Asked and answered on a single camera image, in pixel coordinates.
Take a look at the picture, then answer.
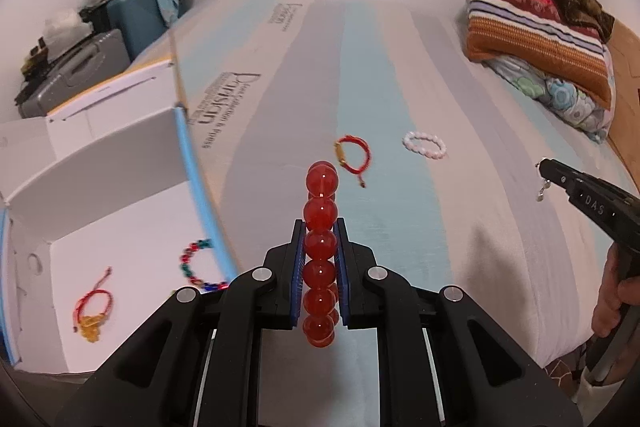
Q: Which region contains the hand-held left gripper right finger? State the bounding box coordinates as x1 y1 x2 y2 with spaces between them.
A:
335 217 584 427

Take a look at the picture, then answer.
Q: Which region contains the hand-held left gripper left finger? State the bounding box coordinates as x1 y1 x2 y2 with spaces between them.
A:
55 218 307 427

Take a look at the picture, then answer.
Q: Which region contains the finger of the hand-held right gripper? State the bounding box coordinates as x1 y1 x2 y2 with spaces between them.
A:
536 158 581 196

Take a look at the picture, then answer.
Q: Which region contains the red bead bracelet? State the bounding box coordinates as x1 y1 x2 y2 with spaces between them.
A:
301 160 341 349

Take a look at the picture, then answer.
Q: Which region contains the multicolour glass bead bracelet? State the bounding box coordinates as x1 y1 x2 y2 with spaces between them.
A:
179 238 231 292

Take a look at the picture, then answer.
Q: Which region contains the red cord gold tube bracelet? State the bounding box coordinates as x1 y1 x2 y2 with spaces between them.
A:
72 266 115 333

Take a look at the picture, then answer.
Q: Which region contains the white cardboard box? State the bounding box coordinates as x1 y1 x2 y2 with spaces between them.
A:
0 59 238 370

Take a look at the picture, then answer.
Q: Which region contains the person's right hand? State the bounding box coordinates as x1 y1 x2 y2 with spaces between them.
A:
591 251 640 343

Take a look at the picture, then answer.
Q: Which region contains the floral pillow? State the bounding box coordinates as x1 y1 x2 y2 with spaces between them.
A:
485 52 615 142

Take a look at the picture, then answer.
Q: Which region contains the wooden headboard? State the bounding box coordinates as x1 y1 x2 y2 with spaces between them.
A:
607 17 640 188

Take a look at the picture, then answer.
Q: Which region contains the striped red orange pillow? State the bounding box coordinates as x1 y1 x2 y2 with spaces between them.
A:
462 0 613 108

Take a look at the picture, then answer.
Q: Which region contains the striped bed mattress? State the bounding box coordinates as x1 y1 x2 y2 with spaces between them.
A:
170 0 636 427

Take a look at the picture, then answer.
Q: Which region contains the teal suitcase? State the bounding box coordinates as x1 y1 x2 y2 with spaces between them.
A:
105 0 176 60

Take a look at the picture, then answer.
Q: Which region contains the grey suitcase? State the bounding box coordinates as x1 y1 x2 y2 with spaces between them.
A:
17 29 132 118

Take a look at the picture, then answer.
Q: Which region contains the small red cord bracelet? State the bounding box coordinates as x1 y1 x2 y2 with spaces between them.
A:
334 134 370 188

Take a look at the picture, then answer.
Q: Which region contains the pale pink bead bracelet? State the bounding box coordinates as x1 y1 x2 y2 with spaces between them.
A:
402 131 447 159

